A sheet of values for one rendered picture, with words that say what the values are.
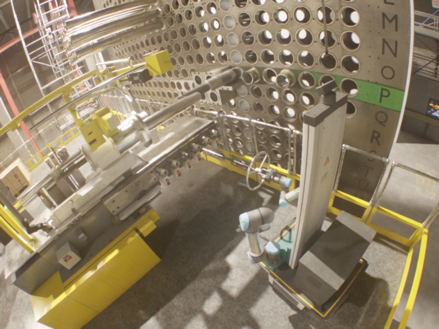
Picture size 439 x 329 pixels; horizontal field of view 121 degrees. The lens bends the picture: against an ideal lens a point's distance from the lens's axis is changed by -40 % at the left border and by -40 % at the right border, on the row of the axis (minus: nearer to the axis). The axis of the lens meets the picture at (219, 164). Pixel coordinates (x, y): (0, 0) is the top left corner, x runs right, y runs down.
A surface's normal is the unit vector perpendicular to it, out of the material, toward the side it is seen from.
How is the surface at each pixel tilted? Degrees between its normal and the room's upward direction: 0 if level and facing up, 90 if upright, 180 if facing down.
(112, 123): 90
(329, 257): 0
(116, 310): 0
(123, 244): 0
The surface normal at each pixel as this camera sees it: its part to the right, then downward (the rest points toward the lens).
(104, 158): 0.59, 0.00
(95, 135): 0.72, 0.31
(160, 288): -0.20, -0.77
